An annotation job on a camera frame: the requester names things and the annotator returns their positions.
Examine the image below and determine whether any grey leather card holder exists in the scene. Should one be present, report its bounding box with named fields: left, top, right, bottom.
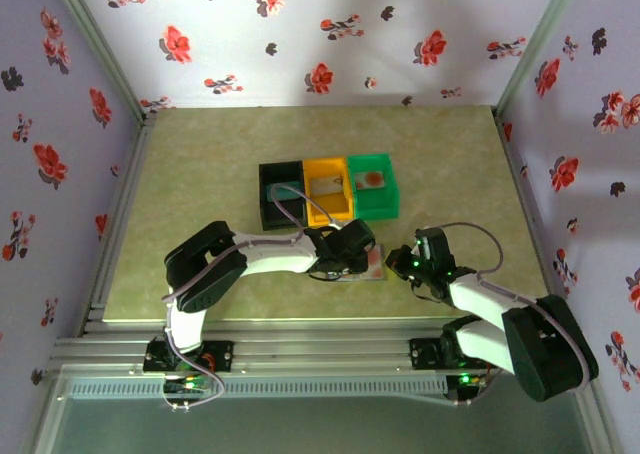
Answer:
left=319, top=245, right=390, bottom=283

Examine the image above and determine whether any white VIP card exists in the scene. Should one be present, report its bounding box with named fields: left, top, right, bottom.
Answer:
left=310, top=173, right=346, bottom=195

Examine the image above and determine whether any teal card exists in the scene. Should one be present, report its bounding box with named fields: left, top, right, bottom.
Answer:
left=265, top=182, right=305, bottom=203

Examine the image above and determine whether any green plastic bin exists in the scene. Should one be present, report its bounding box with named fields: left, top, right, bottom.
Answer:
left=347, top=152, right=402, bottom=222

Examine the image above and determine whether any black plastic bin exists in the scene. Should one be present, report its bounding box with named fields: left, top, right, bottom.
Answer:
left=258, top=160, right=309, bottom=231

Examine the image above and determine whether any yellow plastic bin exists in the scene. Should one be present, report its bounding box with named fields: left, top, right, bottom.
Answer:
left=302, top=157, right=355, bottom=227

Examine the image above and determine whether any control circuit board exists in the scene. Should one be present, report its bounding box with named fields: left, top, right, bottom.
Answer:
left=446, top=371, right=489, bottom=390
left=163, top=372, right=214, bottom=394

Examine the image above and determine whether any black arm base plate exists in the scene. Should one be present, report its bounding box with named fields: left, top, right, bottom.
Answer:
left=408, top=337, right=501, bottom=373
left=143, top=340, right=236, bottom=374

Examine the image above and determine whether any aluminium table side rail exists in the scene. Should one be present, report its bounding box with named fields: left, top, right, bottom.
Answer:
left=77, top=113, right=159, bottom=338
left=493, top=111, right=574, bottom=308

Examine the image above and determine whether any grey slotted cable duct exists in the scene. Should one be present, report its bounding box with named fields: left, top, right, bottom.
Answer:
left=67, top=375, right=449, bottom=400

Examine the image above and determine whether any aluminium lower frame rail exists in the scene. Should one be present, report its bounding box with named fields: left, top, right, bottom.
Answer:
left=22, top=368, right=71, bottom=454
left=572, top=371, right=626, bottom=454

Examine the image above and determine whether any aluminium frame post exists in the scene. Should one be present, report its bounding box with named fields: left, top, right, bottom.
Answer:
left=47, top=0, right=151, bottom=123
left=492, top=0, right=585, bottom=120

